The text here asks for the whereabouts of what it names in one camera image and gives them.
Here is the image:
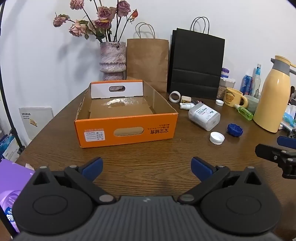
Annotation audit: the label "yellow bear mug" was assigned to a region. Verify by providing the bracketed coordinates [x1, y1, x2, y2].
[224, 88, 248, 107]

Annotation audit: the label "blue and white bag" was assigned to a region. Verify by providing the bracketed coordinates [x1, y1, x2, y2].
[0, 134, 14, 153]

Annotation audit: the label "white wall panel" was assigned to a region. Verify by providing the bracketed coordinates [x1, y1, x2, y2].
[19, 107, 54, 141]

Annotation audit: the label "black tripod stand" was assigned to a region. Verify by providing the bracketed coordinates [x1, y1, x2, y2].
[0, 0, 26, 160]

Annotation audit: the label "pale green cup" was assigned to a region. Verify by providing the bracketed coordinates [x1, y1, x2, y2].
[244, 95, 259, 114]

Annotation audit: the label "yellow thermos jug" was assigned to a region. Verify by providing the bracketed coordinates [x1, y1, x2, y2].
[253, 55, 296, 133]

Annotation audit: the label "brown paper bag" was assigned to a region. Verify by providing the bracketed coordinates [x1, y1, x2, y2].
[126, 22, 169, 93]

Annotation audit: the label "white plastic bottle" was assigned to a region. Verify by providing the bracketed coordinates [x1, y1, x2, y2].
[188, 103, 221, 131]

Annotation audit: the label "white and green bag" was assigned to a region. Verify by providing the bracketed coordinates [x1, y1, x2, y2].
[3, 139, 21, 163]

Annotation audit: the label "clear plastic bottle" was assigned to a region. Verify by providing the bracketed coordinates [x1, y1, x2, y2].
[253, 64, 262, 97]

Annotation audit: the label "purple packet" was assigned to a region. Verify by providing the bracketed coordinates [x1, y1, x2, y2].
[0, 159, 35, 234]

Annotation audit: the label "clear container with white lid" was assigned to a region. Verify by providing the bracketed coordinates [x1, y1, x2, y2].
[217, 77, 236, 100]

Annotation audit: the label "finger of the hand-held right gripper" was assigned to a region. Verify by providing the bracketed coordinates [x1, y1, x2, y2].
[255, 143, 296, 179]
[277, 136, 296, 145]

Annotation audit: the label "blue tissue pack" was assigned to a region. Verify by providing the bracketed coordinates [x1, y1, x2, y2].
[281, 104, 296, 130]

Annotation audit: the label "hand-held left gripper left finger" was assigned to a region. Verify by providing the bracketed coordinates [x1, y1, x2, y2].
[32, 157, 116, 205]

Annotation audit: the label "dried pink roses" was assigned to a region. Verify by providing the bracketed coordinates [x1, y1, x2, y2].
[53, 0, 139, 43]

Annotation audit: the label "large white bottle cap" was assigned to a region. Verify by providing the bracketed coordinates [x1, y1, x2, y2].
[210, 132, 225, 145]

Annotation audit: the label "black paper bag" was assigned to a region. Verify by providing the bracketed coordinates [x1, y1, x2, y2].
[167, 17, 225, 100]

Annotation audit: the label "green spray bottle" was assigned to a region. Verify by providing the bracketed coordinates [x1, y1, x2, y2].
[234, 104, 254, 121]

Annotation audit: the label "blue drink can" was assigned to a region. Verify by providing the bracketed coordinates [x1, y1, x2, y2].
[240, 75, 253, 96]

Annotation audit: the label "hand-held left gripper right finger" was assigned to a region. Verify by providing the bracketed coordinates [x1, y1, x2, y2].
[178, 157, 263, 205]

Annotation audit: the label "blue ribbed bottle cap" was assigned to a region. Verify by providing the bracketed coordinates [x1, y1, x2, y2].
[227, 123, 243, 137]

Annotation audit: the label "mottled purple ceramic vase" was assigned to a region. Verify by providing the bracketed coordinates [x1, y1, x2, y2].
[99, 42, 127, 81]

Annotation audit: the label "orange cardboard box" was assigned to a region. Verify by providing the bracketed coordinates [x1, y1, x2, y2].
[74, 79, 179, 149]

